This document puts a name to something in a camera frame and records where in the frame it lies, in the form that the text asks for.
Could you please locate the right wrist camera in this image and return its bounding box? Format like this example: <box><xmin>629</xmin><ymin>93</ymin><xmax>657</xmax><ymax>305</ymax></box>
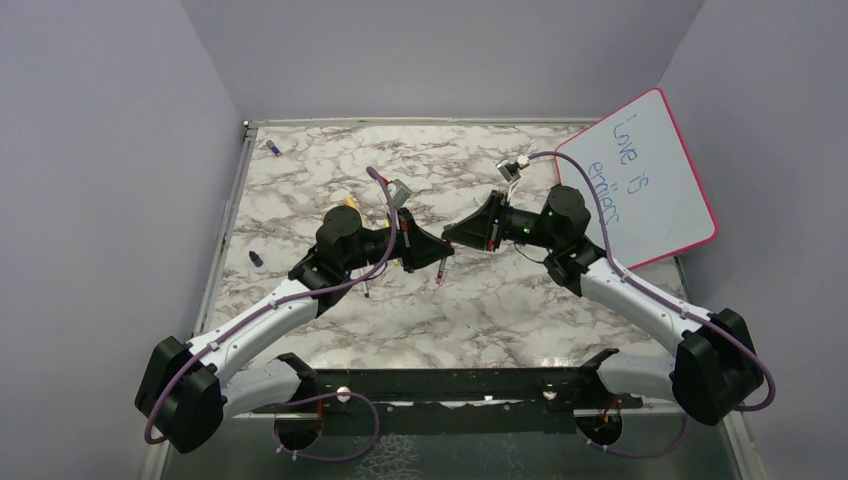
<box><xmin>496</xmin><ymin>155</ymin><xmax>530</xmax><ymax>199</ymax></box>

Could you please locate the thin white blue pen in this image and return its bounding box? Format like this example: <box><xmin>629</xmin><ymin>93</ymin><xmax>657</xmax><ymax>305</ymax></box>
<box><xmin>360</xmin><ymin>267</ymin><xmax>370</xmax><ymax>298</ymax></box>

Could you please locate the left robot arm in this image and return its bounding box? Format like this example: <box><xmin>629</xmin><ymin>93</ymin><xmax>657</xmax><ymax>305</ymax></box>
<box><xmin>135</xmin><ymin>205</ymin><xmax>454</xmax><ymax>453</ymax></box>

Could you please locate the purple cable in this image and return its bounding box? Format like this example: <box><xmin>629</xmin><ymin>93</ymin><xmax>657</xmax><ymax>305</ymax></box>
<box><xmin>526</xmin><ymin>150</ymin><xmax>778</xmax><ymax>460</ymax></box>
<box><xmin>144</xmin><ymin>166</ymin><xmax>400</xmax><ymax>464</ymax></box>

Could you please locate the dark blue cap near edge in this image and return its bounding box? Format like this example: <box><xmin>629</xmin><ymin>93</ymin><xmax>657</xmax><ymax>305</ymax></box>
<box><xmin>248</xmin><ymin>250</ymin><xmax>264</xmax><ymax>268</ymax></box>

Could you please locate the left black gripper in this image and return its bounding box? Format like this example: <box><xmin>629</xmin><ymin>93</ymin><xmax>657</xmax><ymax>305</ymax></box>
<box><xmin>343</xmin><ymin>207</ymin><xmax>454</xmax><ymax>273</ymax></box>

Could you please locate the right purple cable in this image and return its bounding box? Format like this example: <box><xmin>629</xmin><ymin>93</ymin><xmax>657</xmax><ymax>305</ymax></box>
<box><xmin>526</xmin><ymin>150</ymin><xmax>778</xmax><ymax>460</ymax></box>

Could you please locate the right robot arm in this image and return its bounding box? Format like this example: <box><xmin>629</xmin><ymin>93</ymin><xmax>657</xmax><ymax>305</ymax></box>
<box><xmin>442</xmin><ymin>185</ymin><xmax>766</xmax><ymax>425</ymax></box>

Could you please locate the blue cap far corner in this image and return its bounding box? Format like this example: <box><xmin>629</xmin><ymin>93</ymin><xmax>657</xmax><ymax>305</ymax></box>
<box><xmin>265</xmin><ymin>140</ymin><xmax>282</xmax><ymax>157</ymax></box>

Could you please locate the pink red pen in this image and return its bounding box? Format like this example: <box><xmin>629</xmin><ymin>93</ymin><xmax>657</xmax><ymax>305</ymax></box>
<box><xmin>435</xmin><ymin>256</ymin><xmax>449</xmax><ymax>286</ymax></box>

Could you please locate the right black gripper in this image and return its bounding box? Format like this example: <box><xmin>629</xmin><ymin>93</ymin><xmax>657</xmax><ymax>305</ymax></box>
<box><xmin>442</xmin><ymin>191</ymin><xmax>560</xmax><ymax>252</ymax></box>

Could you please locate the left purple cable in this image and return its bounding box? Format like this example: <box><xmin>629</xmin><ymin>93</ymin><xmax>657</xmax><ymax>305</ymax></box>
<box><xmin>144</xmin><ymin>166</ymin><xmax>400</xmax><ymax>464</ymax></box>

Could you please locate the pink framed whiteboard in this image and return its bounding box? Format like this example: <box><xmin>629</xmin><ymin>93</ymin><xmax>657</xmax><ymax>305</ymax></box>
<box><xmin>555</xmin><ymin>88</ymin><xmax>719</xmax><ymax>269</ymax></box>

